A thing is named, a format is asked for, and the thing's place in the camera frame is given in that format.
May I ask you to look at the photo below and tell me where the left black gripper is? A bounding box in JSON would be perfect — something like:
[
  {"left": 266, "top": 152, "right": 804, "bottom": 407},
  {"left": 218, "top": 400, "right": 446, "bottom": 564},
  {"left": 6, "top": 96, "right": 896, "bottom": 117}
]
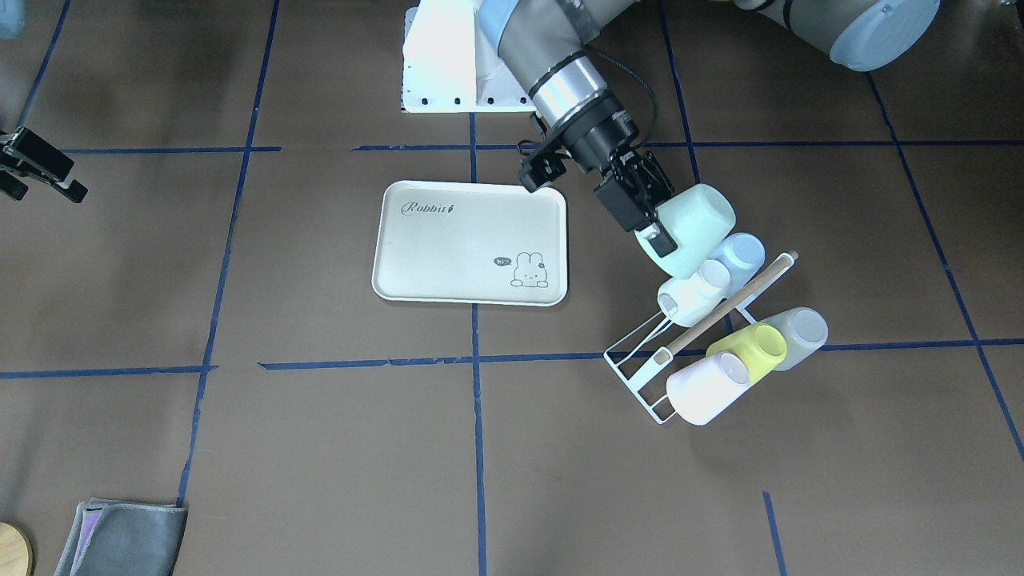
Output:
[{"left": 552, "top": 94, "right": 679, "bottom": 258}]

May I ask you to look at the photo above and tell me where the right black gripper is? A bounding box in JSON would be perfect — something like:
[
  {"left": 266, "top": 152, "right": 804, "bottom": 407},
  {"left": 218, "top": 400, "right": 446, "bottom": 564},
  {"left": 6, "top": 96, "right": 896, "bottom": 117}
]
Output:
[{"left": 1, "top": 126, "right": 88, "bottom": 204}]

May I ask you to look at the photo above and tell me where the green cup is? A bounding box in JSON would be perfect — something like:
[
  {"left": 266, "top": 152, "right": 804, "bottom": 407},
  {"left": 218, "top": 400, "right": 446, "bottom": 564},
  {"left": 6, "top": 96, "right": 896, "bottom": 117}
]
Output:
[{"left": 635, "top": 183, "right": 736, "bottom": 278}]

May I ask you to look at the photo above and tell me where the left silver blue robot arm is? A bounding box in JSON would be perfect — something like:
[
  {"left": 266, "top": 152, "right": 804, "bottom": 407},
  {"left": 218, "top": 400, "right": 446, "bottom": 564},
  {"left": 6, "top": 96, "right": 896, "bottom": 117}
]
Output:
[{"left": 595, "top": 1, "right": 941, "bottom": 265}]

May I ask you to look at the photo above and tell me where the cream cup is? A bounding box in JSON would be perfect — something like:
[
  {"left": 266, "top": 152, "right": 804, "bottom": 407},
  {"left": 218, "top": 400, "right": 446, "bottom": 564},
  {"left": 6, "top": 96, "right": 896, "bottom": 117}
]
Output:
[{"left": 656, "top": 258, "right": 731, "bottom": 328}]

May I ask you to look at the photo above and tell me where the blue cup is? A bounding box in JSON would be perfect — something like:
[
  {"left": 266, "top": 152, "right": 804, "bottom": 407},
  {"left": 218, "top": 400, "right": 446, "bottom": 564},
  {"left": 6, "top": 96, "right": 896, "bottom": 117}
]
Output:
[{"left": 709, "top": 232, "right": 766, "bottom": 298}]

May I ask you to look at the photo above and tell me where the yellow cup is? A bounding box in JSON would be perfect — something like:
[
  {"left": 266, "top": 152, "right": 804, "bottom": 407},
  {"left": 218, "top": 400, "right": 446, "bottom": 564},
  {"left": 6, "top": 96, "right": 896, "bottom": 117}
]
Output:
[{"left": 706, "top": 322, "right": 790, "bottom": 386}]

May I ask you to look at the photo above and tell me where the pink cup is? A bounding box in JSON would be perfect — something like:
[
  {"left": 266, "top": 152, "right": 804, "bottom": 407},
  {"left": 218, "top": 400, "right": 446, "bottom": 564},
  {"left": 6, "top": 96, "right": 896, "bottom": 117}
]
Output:
[{"left": 666, "top": 351, "right": 753, "bottom": 426}]

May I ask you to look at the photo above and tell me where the grey cup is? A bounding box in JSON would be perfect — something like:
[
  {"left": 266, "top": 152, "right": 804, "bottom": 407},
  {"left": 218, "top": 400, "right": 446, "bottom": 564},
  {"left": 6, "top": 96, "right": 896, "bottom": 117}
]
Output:
[{"left": 762, "top": 306, "right": 829, "bottom": 372}]

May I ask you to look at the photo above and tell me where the beige rabbit tray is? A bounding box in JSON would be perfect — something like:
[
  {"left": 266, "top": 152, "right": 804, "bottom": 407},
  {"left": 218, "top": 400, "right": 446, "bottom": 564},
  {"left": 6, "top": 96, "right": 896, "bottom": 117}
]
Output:
[{"left": 370, "top": 180, "right": 568, "bottom": 306}]

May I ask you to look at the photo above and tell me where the grey folded cloth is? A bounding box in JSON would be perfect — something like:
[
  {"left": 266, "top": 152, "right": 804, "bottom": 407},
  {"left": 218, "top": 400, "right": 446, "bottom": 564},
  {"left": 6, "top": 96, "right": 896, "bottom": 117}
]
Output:
[{"left": 54, "top": 497, "right": 189, "bottom": 575}]

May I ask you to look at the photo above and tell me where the wooden mug tree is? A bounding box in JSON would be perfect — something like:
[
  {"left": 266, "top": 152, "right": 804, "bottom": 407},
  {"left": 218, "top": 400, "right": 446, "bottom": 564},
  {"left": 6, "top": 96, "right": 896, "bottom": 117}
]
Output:
[{"left": 1, "top": 522, "right": 35, "bottom": 575}]

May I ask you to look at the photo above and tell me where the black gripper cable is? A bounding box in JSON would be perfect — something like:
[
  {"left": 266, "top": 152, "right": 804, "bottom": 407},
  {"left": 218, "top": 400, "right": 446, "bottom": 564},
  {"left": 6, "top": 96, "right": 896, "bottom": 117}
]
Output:
[{"left": 584, "top": 46, "right": 660, "bottom": 145}]

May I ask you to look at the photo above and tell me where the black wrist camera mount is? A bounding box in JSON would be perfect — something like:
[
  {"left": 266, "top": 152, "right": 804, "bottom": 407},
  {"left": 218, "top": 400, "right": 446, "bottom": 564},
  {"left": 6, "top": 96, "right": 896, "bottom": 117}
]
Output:
[{"left": 515, "top": 139, "right": 573, "bottom": 193}]

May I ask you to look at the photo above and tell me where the white wire cup rack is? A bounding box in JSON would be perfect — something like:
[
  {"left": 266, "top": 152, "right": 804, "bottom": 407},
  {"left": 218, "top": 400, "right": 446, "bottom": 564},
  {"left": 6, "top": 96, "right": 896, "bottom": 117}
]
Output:
[{"left": 602, "top": 250, "right": 798, "bottom": 426}]

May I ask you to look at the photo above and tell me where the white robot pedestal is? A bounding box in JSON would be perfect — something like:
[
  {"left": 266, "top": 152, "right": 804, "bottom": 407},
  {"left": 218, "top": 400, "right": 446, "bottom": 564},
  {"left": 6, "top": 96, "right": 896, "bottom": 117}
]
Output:
[{"left": 400, "top": 1, "right": 535, "bottom": 114}]

